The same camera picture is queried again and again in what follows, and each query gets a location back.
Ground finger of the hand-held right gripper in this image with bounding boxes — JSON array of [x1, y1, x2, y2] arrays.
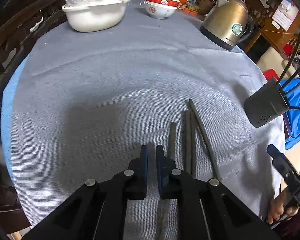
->
[[266, 144, 294, 180]]

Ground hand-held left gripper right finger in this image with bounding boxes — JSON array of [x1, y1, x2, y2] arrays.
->
[[155, 144, 282, 240]]

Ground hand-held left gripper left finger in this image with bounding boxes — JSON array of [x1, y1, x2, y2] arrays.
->
[[22, 144, 149, 240]]

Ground dark grey chopstick holder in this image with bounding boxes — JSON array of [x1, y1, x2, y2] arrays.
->
[[244, 76, 290, 128]]

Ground person's right hand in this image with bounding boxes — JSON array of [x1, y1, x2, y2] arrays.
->
[[267, 187, 300, 225]]

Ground red plastic child chair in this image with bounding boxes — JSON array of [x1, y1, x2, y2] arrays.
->
[[263, 69, 277, 83]]

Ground grey tablecloth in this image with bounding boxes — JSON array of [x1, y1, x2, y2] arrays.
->
[[11, 0, 285, 240]]

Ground beige armchair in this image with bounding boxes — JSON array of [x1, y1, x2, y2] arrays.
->
[[256, 46, 293, 80]]

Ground bronze electric kettle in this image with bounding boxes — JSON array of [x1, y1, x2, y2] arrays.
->
[[199, 0, 254, 52]]

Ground light blue table cover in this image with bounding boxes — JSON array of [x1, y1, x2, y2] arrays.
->
[[1, 42, 248, 170]]

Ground white bowl with red emblem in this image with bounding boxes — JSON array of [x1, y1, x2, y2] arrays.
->
[[144, 2, 177, 20]]

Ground white plastic basin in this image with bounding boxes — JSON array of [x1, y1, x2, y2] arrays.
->
[[62, 0, 132, 32]]

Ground red-banded bowl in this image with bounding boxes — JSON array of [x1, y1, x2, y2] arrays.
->
[[144, 0, 180, 8]]

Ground carved dark wooden sideboard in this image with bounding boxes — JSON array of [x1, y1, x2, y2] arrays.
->
[[0, 0, 68, 140]]

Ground pink wall calendar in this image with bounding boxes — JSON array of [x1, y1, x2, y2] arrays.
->
[[271, 0, 299, 32]]

